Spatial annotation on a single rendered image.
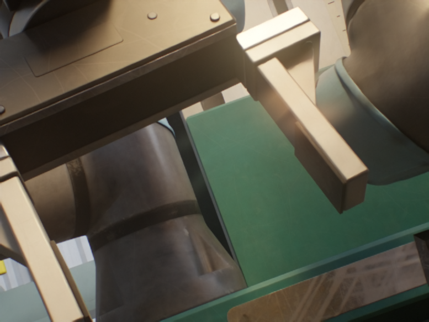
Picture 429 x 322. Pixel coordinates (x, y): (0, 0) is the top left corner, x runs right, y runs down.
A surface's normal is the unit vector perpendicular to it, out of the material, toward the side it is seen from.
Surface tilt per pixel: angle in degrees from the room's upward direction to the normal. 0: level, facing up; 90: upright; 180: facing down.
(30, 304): 90
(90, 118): 155
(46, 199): 115
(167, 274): 72
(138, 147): 90
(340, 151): 67
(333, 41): 90
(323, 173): 98
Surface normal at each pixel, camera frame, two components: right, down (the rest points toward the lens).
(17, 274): 0.67, -0.38
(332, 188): -0.88, 0.43
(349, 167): -0.07, -0.57
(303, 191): 0.00, -0.19
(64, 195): 0.49, 0.10
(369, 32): -0.88, -0.16
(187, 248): 0.32, -0.60
